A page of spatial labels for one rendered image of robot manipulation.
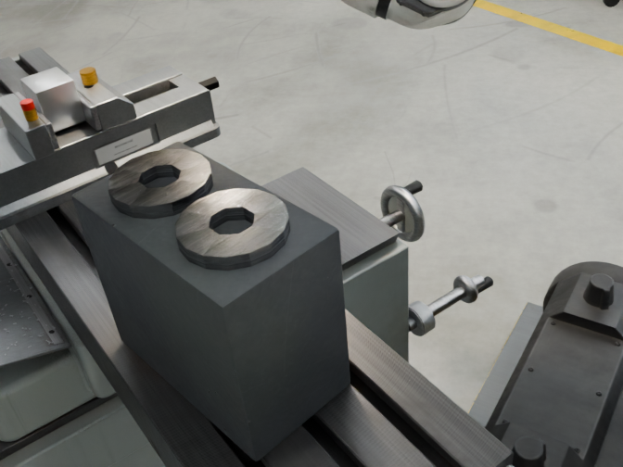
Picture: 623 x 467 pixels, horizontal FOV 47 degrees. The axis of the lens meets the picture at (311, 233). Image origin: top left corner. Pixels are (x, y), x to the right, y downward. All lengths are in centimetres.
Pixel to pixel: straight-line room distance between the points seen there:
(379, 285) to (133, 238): 67
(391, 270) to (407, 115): 183
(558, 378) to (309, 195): 51
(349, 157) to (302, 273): 218
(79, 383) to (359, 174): 180
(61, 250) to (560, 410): 71
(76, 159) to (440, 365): 120
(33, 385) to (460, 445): 53
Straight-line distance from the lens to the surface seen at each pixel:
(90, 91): 104
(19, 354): 91
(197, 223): 58
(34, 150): 99
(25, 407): 98
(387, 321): 127
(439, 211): 244
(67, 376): 97
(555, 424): 110
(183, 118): 107
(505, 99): 311
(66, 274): 90
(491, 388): 138
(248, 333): 55
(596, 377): 117
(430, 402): 69
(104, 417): 103
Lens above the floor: 145
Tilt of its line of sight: 38 degrees down
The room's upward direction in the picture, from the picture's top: 6 degrees counter-clockwise
